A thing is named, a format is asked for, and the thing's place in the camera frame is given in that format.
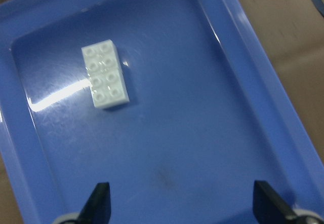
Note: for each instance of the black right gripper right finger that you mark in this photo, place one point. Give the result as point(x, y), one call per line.
point(269, 206)

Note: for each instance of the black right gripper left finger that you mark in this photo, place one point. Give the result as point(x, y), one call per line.
point(97, 209)

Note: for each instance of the white block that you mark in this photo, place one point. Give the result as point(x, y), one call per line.
point(108, 89)
point(100, 57)

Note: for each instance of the blue plastic tray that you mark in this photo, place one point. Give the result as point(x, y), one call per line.
point(177, 120)

